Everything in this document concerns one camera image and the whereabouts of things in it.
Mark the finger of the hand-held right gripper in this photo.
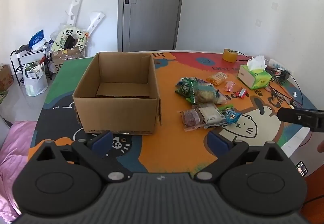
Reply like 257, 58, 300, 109
277, 108, 324, 133

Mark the red white candy packet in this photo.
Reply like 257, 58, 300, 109
234, 88, 248, 99

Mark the white snack packet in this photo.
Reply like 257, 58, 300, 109
199, 104, 227, 128

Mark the smartphone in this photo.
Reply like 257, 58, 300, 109
296, 161, 309, 177

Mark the white power strip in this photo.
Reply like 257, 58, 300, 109
268, 58, 293, 74

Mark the printed cardboard box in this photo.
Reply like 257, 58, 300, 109
0, 64, 14, 91

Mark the tall white perforated board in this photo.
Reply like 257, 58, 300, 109
64, 0, 86, 27

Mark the green tissue box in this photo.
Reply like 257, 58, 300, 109
237, 55, 272, 90

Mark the short white perforated board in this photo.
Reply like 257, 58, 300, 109
86, 12, 105, 33

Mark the panda print toilet seat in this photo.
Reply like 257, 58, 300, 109
51, 25, 88, 52

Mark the open torn cardboard box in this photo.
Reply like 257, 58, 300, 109
51, 45, 85, 74

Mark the dark green snack packet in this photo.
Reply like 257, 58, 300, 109
175, 78, 200, 99

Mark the grey door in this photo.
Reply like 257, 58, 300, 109
117, 0, 188, 52

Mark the blue snack packet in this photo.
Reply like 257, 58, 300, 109
223, 108, 241, 124

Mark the pink blanket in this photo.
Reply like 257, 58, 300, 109
0, 120, 38, 223

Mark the yellow tape roll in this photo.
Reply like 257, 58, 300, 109
223, 48, 238, 63

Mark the clear rice cracker packet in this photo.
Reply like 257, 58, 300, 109
187, 82, 227, 105

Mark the white plastic bag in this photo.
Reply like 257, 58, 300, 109
23, 62, 48, 96

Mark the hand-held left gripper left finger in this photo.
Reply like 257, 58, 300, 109
27, 131, 133, 184

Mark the purple snack packet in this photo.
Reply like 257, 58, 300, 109
180, 109, 204, 131

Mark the brown cardboard box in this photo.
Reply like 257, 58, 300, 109
72, 52, 162, 136

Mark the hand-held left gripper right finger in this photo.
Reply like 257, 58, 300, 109
194, 130, 295, 184

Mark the blue plastic bag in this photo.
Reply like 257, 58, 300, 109
29, 30, 45, 48

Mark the orange biscuit packet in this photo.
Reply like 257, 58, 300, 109
206, 71, 228, 86

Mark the black shoe rack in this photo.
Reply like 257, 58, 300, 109
10, 48, 53, 86

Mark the black cable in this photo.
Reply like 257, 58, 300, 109
235, 51, 256, 62
268, 75, 304, 107

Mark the colourful cartoon table mat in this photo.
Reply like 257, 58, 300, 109
28, 50, 319, 174

